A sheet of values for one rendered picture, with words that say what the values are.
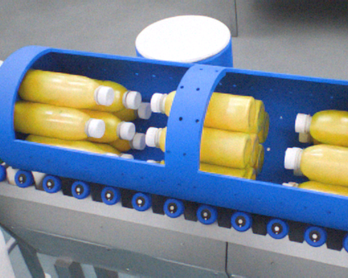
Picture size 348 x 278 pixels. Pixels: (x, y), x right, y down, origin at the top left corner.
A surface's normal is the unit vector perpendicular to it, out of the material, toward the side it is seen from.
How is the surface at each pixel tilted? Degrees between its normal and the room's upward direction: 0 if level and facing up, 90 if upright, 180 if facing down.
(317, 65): 0
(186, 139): 55
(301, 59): 0
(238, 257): 70
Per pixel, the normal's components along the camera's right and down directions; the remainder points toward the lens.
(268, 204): -0.29, 0.75
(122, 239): -0.32, 0.31
